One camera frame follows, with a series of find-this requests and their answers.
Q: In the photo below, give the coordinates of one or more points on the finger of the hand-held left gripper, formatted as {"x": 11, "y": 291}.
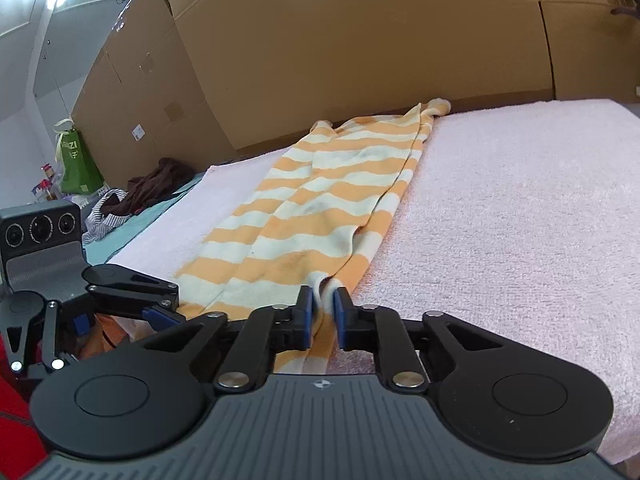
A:
{"x": 162, "y": 321}
{"x": 81, "y": 325}

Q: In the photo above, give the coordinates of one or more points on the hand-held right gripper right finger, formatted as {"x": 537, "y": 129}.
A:
{"x": 341, "y": 319}

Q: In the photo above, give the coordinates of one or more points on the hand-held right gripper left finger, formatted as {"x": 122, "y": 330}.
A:
{"x": 306, "y": 319}

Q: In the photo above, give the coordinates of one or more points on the orange white striped shirt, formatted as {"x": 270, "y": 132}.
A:
{"x": 320, "y": 200}

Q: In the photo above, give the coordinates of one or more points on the orange cloth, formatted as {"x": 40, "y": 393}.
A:
{"x": 112, "y": 337}

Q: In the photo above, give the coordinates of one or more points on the grey striped cloth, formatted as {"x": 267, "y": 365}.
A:
{"x": 102, "y": 225}

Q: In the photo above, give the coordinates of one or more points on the group of small bottles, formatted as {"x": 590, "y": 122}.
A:
{"x": 47, "y": 185}

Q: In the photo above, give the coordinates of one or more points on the teal cloth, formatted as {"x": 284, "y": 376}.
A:
{"x": 135, "y": 230}

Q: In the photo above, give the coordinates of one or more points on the green paper bag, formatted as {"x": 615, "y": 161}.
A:
{"x": 77, "y": 165}

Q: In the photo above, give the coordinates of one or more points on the person's red clothing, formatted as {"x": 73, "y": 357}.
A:
{"x": 15, "y": 425}

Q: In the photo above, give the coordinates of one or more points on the dark brown cloth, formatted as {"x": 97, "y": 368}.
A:
{"x": 160, "y": 185}

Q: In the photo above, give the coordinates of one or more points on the small white label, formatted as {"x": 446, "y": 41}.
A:
{"x": 138, "y": 133}

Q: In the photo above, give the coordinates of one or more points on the pink terry towel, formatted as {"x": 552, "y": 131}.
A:
{"x": 500, "y": 235}

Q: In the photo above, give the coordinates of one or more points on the taped cardboard box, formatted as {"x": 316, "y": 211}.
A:
{"x": 145, "y": 90}

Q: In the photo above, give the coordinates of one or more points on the large cardboard box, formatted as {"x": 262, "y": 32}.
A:
{"x": 350, "y": 60}

